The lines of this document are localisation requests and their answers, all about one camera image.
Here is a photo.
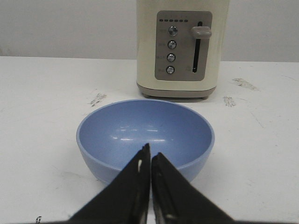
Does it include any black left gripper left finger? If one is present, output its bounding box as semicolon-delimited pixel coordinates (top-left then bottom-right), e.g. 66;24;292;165
67;143;150;224

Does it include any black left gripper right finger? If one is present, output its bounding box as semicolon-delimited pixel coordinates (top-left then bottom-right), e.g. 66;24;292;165
151;153;235;224

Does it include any blue plastic bowl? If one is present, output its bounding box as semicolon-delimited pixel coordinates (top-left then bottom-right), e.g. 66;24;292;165
76;99;215;185

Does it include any cream two-slot toaster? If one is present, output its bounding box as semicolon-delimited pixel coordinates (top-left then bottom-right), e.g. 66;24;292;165
136;0;229;98

